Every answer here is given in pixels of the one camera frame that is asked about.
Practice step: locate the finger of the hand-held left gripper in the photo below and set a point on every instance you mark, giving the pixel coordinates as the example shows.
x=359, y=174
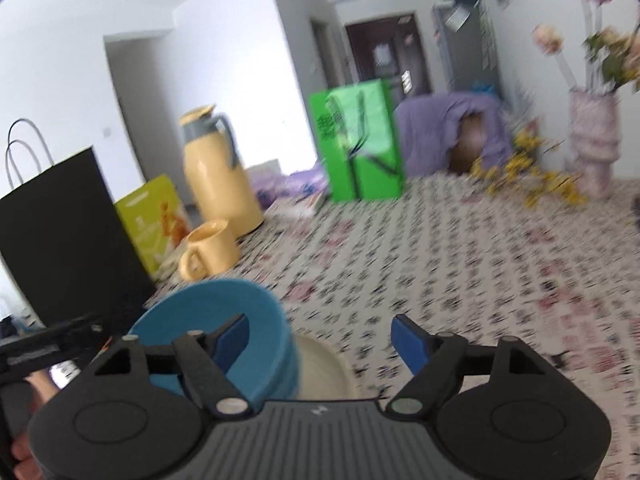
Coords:
x=75, y=330

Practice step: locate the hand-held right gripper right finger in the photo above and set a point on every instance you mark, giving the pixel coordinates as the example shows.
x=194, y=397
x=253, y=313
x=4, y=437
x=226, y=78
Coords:
x=407, y=341

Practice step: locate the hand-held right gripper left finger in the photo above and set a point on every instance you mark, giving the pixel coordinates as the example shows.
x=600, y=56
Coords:
x=232, y=338

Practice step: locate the stack of cream plates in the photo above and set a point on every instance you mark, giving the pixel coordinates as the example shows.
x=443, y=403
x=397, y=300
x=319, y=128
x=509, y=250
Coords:
x=325, y=370

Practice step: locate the person's left hand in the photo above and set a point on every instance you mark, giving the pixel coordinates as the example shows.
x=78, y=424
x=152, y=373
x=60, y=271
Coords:
x=42, y=387

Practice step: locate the printed tablecloth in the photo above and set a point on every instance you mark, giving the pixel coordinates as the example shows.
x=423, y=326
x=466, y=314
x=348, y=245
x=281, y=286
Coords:
x=450, y=270

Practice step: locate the yellow mug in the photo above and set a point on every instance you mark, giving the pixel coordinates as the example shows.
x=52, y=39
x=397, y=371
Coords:
x=215, y=252

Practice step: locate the black paper bag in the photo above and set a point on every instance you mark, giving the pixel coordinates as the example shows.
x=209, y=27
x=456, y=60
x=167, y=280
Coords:
x=65, y=235

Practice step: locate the yellow-green printed box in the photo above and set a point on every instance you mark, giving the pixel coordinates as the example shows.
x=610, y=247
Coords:
x=145, y=225

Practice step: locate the white booklet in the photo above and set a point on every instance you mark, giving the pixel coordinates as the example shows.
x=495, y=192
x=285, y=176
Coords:
x=295, y=207

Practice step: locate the yellow thermos jug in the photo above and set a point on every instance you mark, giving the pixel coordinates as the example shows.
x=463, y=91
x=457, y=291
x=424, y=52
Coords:
x=220, y=185

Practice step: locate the purple plastic package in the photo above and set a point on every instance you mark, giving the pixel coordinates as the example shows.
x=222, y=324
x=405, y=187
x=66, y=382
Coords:
x=295, y=180

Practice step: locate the white plastic box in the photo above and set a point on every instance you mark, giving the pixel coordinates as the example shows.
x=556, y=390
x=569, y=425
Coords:
x=265, y=166

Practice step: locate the wooden chair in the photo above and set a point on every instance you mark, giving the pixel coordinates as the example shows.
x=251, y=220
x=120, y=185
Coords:
x=467, y=150

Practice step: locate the yellow flower branch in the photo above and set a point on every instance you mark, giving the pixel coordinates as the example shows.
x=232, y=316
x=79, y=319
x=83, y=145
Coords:
x=520, y=167

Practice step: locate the green paper bag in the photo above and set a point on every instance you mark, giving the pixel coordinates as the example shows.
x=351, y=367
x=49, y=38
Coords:
x=375, y=125

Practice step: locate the blue plastic bag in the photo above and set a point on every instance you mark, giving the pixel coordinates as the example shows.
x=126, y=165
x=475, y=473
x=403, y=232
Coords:
x=484, y=87

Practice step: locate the lilac textured vase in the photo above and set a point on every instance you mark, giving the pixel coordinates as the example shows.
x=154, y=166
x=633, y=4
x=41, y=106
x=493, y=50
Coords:
x=595, y=145

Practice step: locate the dark brown door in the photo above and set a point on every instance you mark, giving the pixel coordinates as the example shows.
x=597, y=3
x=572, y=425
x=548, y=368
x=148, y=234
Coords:
x=360, y=60

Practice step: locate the grey refrigerator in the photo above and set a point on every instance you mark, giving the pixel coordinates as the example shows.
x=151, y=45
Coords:
x=470, y=62

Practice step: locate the paper sheet on door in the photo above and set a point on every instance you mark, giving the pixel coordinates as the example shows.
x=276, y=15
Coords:
x=383, y=54

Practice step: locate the grey side door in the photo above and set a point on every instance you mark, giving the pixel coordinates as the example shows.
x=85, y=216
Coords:
x=320, y=55

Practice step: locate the hanging folded umbrella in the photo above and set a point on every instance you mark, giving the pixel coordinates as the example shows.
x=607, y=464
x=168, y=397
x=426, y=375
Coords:
x=486, y=35

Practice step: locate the paper sheet on refrigerator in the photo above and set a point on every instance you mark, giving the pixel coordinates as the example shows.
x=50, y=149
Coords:
x=456, y=19

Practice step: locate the dried pink rose bouquet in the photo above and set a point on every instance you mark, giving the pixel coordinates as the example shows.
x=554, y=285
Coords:
x=547, y=40

